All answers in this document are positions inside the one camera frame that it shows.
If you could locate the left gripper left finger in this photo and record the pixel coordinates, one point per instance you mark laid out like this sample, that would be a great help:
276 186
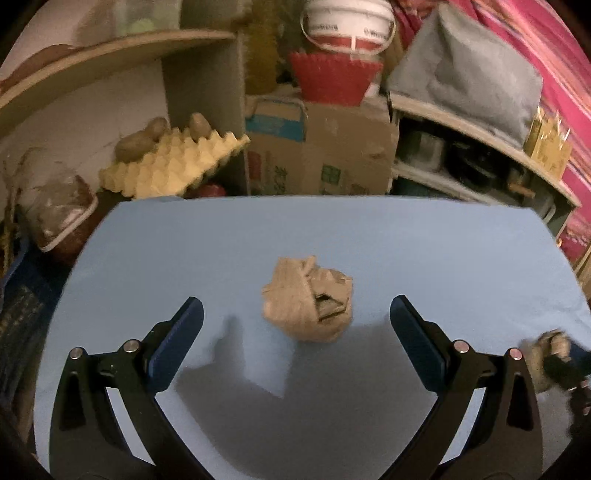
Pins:
86 441

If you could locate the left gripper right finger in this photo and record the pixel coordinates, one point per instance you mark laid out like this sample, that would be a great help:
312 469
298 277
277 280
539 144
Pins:
485 423

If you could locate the small brown paper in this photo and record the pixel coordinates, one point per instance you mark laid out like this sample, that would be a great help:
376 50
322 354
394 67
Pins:
534 352

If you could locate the brown paper ball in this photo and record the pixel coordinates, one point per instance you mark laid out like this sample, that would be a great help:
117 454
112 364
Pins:
307 302

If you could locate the light blue table cloth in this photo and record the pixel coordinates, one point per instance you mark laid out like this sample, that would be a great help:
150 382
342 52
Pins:
250 402

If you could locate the yellow wicker basket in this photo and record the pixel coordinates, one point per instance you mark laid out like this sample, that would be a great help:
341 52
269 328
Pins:
548 143

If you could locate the dusty plastic bag container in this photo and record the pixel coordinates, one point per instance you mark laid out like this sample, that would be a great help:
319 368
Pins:
56 202

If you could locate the grey wooden shelf cabinet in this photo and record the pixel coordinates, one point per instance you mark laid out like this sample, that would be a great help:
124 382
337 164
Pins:
441 155

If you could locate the yellow egg tray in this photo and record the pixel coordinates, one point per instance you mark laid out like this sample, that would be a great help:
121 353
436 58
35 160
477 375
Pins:
174 164

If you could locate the brown potato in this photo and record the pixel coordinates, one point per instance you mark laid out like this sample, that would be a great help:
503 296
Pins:
132 147
199 127

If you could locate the striped pink red cloth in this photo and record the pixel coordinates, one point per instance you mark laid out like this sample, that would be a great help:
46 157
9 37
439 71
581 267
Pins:
538 33

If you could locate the grey fabric bag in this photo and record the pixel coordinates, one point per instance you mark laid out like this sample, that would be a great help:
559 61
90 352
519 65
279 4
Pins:
458 65

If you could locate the cardboard box blue label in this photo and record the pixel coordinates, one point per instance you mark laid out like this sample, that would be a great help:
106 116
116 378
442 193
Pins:
306 148

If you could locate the red plastic basket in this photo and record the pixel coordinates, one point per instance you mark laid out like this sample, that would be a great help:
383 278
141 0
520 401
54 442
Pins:
333 79

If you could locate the white red plastic bucket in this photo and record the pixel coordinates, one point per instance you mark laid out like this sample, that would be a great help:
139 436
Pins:
349 26

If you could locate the yellow oil jug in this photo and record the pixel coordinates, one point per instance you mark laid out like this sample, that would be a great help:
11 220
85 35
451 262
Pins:
265 66

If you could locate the wall shelf plank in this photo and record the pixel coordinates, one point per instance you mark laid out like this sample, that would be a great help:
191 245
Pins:
89 64

